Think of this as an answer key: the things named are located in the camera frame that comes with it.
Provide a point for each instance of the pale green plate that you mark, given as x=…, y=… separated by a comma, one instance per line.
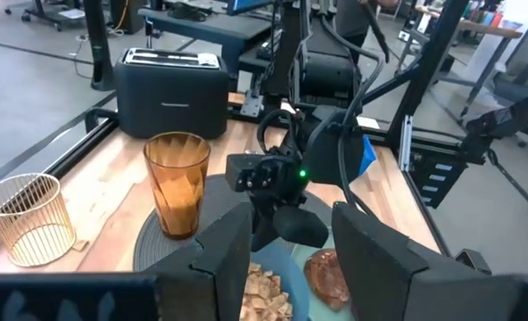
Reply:
x=299, y=260

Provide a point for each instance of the black floor post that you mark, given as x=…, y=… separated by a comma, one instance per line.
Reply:
x=99, y=53

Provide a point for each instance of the round grey woven placemat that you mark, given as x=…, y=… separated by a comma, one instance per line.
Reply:
x=219, y=196

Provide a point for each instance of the silver corner bracket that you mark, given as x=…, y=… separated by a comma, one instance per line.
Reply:
x=251, y=107

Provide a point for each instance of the black angled stand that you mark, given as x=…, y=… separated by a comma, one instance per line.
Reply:
x=500, y=122

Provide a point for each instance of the amber glass tumbler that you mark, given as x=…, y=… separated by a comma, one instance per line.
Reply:
x=177, y=191

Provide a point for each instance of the person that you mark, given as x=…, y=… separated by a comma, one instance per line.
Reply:
x=351, y=20

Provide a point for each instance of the computer monitor blue screen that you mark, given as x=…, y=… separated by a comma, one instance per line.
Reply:
x=246, y=5

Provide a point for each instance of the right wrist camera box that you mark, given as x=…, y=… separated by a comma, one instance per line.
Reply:
x=246, y=174

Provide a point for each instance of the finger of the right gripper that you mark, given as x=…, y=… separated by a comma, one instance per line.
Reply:
x=302, y=227
x=261, y=227

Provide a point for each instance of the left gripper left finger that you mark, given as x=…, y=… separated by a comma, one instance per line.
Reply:
x=219, y=267

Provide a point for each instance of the wooden background table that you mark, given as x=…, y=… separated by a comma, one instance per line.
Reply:
x=487, y=29

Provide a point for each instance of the brown toast slice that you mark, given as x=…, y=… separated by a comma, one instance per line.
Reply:
x=326, y=281

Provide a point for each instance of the blue bowl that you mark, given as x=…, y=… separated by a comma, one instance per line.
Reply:
x=293, y=276

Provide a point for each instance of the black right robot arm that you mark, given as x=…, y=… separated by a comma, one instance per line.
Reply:
x=331, y=76

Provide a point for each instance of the black wheeled cart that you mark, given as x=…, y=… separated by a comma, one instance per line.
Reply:
x=50, y=13

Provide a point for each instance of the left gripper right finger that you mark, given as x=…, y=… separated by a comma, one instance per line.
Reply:
x=375, y=267

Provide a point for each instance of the brown cereal pieces heap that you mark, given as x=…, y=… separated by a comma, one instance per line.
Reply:
x=264, y=298

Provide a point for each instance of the grey computer desk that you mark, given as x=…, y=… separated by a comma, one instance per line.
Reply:
x=210, y=29

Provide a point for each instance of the black two-slot toaster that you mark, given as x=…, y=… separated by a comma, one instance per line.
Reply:
x=170, y=102

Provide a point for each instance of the clear glass measuring cup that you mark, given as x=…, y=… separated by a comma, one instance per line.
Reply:
x=32, y=256

